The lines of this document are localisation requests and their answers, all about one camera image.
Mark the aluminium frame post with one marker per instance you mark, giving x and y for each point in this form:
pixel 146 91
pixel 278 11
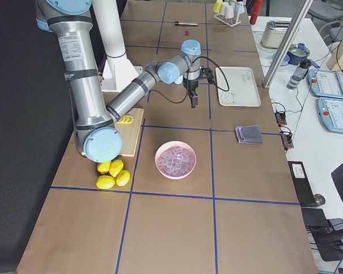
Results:
pixel 287 40

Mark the white cup on rack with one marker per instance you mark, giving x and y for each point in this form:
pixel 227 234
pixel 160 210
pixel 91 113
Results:
pixel 223 8

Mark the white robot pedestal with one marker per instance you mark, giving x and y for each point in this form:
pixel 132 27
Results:
pixel 119 71

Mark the blue teach pendant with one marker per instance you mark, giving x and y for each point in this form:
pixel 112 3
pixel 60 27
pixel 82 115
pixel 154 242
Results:
pixel 325 83
pixel 331 113

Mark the blue teach pendant near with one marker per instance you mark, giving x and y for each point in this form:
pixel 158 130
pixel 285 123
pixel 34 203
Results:
pixel 331 113

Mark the steel muddler black tip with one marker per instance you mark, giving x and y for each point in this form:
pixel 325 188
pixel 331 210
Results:
pixel 182 23

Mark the pink cup on rack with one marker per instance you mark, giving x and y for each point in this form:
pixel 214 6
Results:
pixel 229 12

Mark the yellow lemon far left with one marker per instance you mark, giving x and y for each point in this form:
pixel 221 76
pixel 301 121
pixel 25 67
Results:
pixel 103 168

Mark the yellow lemon top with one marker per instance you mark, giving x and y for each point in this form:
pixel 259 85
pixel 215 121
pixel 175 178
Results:
pixel 116 167

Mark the pink bowl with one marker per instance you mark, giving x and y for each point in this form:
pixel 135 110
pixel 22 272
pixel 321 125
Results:
pixel 170 144

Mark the red bottle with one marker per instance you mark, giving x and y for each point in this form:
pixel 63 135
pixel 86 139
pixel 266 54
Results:
pixel 256 11

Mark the blue teach pendant far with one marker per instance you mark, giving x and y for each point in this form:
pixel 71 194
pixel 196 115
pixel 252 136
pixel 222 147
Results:
pixel 325 83

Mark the dark blue saucepan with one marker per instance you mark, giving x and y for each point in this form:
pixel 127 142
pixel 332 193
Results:
pixel 297 52

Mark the cream toaster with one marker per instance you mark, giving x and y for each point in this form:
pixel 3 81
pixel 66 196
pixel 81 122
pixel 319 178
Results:
pixel 274 33

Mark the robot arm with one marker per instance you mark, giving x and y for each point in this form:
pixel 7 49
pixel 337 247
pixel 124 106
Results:
pixel 71 22

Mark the bamboo cutting board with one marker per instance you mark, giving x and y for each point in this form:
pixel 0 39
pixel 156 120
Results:
pixel 130 132

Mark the yellow cup on rack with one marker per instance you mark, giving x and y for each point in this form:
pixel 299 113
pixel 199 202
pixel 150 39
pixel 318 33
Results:
pixel 217 6

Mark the clear water bottle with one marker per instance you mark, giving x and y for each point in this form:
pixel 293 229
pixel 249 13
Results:
pixel 299 74

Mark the blue bowl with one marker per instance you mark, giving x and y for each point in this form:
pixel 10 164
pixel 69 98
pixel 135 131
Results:
pixel 285 60

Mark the orange power strip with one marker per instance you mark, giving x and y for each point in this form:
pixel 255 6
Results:
pixel 285 132

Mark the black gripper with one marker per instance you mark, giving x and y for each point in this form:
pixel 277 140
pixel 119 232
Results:
pixel 191 85

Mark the grey folded cloth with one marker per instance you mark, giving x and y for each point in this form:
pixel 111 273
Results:
pixel 249 134

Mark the pile of ice cubes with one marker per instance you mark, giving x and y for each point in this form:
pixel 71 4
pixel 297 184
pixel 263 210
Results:
pixel 176 161

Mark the lemon slices row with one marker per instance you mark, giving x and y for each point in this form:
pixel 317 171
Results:
pixel 126 119

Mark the white wire cup rack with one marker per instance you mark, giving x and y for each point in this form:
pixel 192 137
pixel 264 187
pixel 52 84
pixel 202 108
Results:
pixel 239 8

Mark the cream bear tray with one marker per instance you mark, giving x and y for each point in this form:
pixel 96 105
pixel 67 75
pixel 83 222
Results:
pixel 237 87

